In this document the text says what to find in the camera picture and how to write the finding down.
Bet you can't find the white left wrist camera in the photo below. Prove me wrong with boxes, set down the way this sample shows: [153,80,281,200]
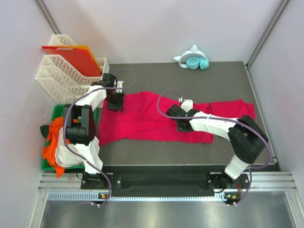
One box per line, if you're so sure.
[115,81,124,93]

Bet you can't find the purple cable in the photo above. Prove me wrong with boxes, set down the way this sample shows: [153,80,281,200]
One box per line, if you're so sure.
[157,90,274,207]
[62,68,136,206]

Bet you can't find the grey cable duct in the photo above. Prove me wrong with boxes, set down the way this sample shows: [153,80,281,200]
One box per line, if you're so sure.
[48,191,237,202]

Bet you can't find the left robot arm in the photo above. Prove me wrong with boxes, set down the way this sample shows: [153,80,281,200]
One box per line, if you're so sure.
[62,73,124,188]

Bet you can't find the red orange folder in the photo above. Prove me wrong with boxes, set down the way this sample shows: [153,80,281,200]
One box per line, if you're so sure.
[42,46,102,77]

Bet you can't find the green plastic bin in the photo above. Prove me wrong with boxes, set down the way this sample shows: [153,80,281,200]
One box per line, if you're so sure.
[41,104,98,173]

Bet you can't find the orange t shirt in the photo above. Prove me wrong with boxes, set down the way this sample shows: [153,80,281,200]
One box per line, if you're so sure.
[42,116,65,178]

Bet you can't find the dark green cloth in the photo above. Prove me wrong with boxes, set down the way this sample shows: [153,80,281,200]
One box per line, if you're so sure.
[40,125,50,139]

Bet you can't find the pink t shirt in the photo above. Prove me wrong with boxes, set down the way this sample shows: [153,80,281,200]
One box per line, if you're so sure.
[206,99,256,120]
[97,90,213,146]

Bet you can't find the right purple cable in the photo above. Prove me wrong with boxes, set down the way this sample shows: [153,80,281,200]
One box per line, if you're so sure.
[157,90,274,207]

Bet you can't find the white t shirt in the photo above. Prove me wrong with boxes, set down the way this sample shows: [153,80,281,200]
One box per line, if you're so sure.
[55,127,99,168]

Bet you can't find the white file organizer rack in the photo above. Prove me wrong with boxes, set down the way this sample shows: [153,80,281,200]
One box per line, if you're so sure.
[35,34,109,105]

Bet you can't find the folded pink t shirt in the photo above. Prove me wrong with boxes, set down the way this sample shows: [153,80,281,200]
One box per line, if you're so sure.
[206,99,256,120]

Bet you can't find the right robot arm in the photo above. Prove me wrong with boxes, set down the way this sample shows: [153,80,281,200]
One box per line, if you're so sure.
[166,104,269,189]

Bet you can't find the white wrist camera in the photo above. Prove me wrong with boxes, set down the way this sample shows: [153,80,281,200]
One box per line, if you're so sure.
[115,81,124,93]
[179,97,193,113]

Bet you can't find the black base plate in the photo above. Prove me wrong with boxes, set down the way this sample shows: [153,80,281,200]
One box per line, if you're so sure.
[80,172,251,197]

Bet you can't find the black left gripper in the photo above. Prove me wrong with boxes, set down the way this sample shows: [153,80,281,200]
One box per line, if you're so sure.
[104,90,124,113]

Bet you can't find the teal cat ear headphones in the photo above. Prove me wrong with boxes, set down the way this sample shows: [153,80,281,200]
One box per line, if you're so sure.
[173,45,209,70]

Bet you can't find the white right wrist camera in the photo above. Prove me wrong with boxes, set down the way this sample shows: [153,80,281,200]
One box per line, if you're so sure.
[179,97,193,113]

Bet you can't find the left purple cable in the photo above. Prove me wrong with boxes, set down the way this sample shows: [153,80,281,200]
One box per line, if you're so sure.
[62,68,136,206]

